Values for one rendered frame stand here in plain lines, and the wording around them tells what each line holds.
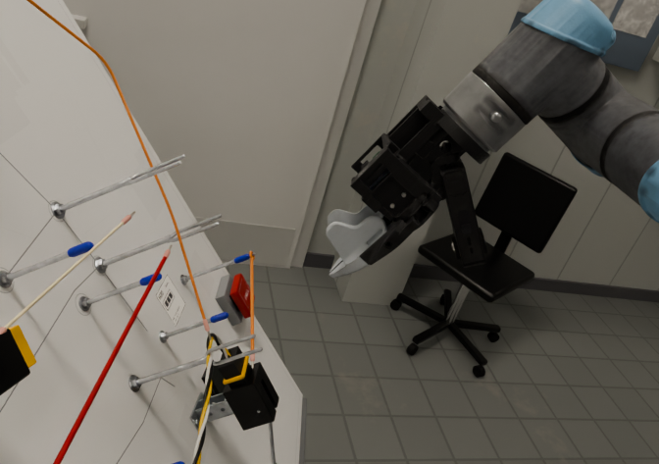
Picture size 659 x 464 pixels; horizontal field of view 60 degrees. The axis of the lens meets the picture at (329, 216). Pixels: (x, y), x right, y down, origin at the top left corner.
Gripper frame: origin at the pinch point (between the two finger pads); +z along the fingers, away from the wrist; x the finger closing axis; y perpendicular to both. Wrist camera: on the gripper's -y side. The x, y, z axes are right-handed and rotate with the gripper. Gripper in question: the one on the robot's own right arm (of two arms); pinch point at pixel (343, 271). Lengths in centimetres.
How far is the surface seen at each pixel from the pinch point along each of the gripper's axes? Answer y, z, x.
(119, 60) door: 71, 59, -170
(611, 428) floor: -189, 31, -150
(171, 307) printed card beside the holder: 10.8, 19.7, -3.4
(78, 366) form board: 15.6, 17.7, 15.1
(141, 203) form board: 21.8, 14.7, -9.9
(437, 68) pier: -24, -24, -178
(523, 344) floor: -159, 41, -194
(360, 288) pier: -76, 75, -191
